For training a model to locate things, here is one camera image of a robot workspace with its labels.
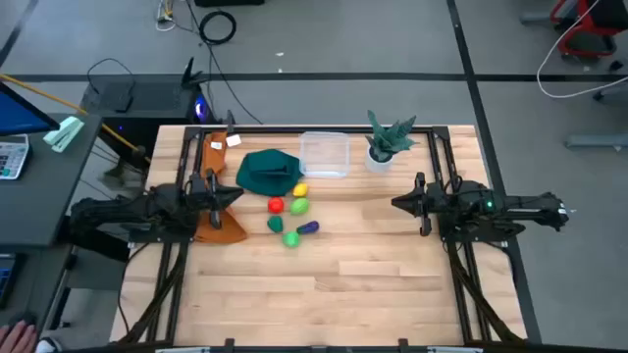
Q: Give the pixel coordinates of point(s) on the white plant pot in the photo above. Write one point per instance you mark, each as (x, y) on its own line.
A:
(378, 165)

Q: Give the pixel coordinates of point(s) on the black computer tower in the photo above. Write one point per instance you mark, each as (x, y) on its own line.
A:
(147, 103)

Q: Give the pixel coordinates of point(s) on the yellow toy lemon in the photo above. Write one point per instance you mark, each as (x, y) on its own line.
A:
(300, 189)

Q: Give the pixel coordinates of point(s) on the bright green toy produce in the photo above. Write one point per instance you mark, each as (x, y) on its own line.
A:
(291, 239)

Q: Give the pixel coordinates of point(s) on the person's hand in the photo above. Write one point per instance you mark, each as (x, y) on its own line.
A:
(17, 338)

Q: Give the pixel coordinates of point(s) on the black wifi antenna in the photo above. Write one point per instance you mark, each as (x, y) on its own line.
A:
(190, 76)

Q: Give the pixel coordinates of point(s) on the blue-screen monitor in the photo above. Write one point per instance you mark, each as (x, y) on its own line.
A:
(19, 115)

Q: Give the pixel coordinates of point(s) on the orange cloth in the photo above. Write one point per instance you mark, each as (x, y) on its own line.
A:
(214, 152)

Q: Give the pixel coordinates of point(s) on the yellow stick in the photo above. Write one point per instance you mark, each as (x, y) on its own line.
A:
(59, 100)

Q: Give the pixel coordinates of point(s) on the dark grey desk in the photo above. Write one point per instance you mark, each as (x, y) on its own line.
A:
(39, 206)

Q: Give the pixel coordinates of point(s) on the clear plastic tupperware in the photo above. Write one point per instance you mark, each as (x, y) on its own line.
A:
(324, 154)

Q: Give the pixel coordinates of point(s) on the purple toy eggplant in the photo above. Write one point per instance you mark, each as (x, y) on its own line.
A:
(309, 227)

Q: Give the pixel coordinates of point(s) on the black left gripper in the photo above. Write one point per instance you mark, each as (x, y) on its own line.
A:
(202, 193)

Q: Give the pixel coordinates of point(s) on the yellow-green toy produce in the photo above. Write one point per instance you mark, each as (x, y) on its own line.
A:
(299, 206)

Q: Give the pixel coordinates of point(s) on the white calculator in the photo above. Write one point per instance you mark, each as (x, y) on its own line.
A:
(12, 157)

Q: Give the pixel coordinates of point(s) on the mint green stapler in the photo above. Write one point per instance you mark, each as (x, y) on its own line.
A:
(64, 133)

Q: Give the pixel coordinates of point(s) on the small white paper tag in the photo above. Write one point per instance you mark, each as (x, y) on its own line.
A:
(216, 145)

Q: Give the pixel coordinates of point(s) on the green snake plant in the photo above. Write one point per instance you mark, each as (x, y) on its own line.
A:
(390, 139)

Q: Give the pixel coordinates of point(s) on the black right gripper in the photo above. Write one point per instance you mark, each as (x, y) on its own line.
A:
(432, 201)

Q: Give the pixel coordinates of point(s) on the red toy tomato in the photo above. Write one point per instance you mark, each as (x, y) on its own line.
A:
(276, 205)

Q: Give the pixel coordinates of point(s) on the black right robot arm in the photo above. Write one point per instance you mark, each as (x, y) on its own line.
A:
(530, 206)

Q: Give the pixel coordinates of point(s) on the red and black chair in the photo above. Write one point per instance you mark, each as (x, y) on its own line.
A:
(584, 50)

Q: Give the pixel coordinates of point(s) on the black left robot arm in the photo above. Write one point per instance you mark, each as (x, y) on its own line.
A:
(122, 211)

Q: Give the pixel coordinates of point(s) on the black rig frame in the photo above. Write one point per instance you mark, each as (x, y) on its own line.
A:
(275, 130)

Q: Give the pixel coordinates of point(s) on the dark green toy produce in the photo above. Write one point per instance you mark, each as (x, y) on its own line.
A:
(275, 224)

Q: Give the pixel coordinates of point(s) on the dark green cloth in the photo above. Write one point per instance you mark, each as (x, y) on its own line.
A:
(255, 179)

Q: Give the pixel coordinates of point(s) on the large white paper tag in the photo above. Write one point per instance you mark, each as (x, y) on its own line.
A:
(233, 140)

